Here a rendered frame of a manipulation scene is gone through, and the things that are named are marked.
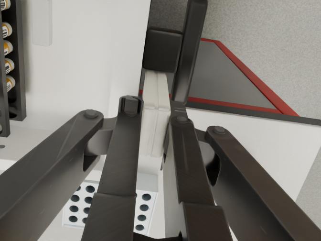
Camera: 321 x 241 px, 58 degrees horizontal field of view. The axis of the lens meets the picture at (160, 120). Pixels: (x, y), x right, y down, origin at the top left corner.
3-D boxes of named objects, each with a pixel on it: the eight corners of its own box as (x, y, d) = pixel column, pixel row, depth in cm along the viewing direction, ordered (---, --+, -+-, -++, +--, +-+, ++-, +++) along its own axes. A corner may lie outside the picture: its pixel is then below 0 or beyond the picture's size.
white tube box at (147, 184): (158, 175, 42) (158, 192, 39) (148, 218, 46) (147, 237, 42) (71, 162, 41) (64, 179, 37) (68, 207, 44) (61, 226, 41)
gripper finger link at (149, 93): (148, 158, 16) (134, 156, 16) (150, 107, 22) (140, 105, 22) (156, 108, 15) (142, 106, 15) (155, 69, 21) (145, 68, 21)
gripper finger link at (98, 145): (135, 162, 14) (73, 155, 14) (140, 117, 19) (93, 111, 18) (139, 136, 13) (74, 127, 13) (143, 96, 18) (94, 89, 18)
